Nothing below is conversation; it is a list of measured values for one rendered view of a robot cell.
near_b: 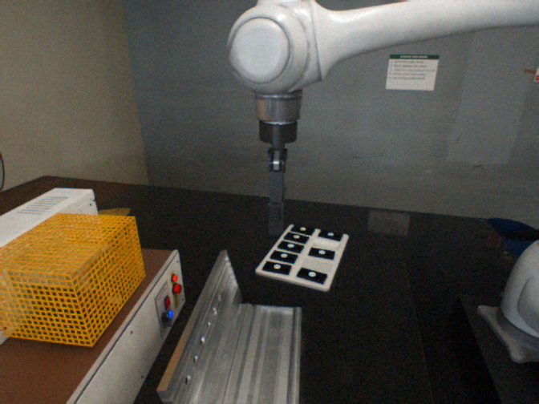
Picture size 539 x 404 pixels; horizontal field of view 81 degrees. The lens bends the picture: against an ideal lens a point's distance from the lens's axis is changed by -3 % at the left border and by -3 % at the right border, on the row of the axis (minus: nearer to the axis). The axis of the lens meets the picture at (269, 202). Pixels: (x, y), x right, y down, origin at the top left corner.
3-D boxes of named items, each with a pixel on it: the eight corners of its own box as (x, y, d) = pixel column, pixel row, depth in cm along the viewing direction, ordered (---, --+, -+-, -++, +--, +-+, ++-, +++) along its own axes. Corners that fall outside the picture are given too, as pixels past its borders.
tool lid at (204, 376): (165, 389, 52) (156, 390, 52) (202, 458, 59) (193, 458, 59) (226, 249, 92) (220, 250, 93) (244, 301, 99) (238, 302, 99)
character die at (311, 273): (322, 284, 110) (323, 281, 109) (296, 276, 114) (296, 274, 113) (327, 276, 114) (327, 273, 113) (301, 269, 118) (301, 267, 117)
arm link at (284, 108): (301, 88, 64) (301, 118, 67) (257, 87, 65) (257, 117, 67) (303, 92, 56) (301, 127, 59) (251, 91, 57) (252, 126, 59)
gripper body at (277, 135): (297, 124, 59) (295, 173, 63) (297, 117, 67) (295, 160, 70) (257, 123, 59) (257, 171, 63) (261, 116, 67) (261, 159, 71)
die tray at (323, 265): (328, 292, 108) (328, 289, 107) (254, 273, 117) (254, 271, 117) (348, 236, 142) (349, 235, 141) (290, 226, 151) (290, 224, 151)
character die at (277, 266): (288, 275, 114) (288, 272, 114) (262, 270, 117) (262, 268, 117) (291, 268, 119) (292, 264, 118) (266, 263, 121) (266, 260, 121)
